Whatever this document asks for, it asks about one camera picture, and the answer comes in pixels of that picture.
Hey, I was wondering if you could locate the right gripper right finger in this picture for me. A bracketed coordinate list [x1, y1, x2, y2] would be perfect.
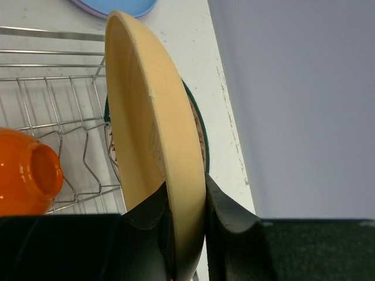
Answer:
[205, 174, 277, 280]

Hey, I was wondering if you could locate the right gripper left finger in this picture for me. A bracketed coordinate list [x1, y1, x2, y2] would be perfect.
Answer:
[120, 182, 175, 280]

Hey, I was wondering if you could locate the yellow plate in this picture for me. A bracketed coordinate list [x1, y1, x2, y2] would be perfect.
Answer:
[105, 11, 206, 280]

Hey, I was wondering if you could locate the green rimmed printed plate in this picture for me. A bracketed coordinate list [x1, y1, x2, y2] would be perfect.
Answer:
[104, 81, 210, 180]

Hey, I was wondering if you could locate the blue plate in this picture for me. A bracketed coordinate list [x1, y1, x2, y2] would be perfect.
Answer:
[78, 0, 159, 18]

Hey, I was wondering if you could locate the purple plate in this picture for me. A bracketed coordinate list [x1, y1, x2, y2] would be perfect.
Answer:
[71, 0, 109, 19]

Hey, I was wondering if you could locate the orange bowl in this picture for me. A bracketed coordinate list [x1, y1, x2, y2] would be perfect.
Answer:
[1, 127, 64, 217]

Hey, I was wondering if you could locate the wire dish rack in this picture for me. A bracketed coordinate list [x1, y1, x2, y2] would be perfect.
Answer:
[1, 26, 126, 214]

